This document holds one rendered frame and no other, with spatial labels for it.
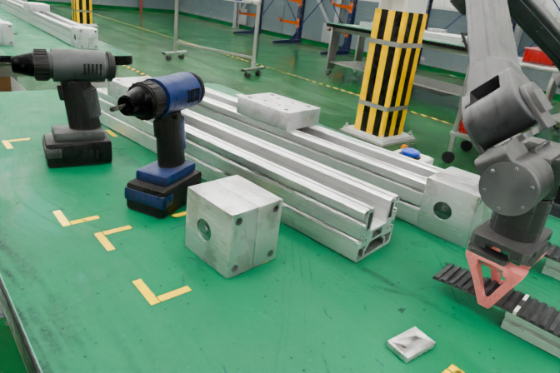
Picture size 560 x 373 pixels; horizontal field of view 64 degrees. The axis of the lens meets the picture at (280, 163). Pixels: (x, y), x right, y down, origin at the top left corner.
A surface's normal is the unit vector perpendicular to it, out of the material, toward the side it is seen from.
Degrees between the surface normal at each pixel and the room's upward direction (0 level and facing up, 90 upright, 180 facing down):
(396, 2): 90
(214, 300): 0
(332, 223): 90
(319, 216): 90
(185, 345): 0
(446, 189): 90
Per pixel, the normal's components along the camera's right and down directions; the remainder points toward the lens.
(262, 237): 0.70, 0.33
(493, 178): -0.68, 0.18
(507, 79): -0.77, -0.55
